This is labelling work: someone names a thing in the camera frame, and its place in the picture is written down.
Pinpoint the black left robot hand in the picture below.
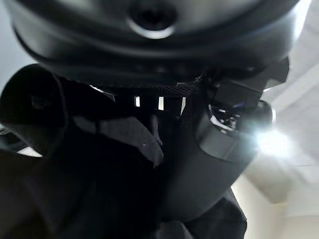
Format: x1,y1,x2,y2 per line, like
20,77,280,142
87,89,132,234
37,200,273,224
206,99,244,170
0,0,301,222

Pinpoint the black garment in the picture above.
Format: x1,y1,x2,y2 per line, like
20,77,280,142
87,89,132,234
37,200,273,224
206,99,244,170
0,115,248,239

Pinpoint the white bed sheet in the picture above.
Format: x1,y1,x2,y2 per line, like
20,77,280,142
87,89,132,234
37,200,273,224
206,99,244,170
243,0,319,203

